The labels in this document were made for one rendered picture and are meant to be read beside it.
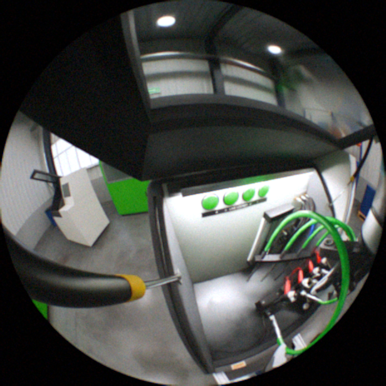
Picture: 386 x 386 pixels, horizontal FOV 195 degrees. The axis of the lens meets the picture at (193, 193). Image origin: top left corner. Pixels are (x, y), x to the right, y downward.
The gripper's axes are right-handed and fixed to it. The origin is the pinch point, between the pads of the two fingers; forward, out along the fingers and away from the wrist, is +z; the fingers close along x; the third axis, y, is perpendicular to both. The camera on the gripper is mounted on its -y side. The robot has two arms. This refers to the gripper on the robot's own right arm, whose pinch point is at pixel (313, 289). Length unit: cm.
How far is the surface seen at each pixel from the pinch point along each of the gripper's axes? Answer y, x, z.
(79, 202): -174, -234, 32
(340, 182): -15.3, 35.1, -18.3
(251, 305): -7.4, -3.9, 40.5
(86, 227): -156, -237, 82
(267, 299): -6.0, -1.3, 25.5
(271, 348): 20.1, -7.8, 28.4
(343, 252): -3.7, -8.6, -19.1
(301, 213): -15.9, -3.7, -15.9
